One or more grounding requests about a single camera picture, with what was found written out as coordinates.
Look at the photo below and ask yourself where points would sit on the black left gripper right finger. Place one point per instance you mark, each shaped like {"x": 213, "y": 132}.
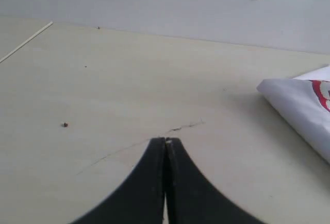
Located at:
{"x": 190, "y": 197}

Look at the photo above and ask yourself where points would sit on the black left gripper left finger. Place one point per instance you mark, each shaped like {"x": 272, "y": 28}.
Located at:
{"x": 140, "y": 198}

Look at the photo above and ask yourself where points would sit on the white t-shirt red lettering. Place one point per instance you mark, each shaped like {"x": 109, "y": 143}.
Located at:
{"x": 303, "y": 102}

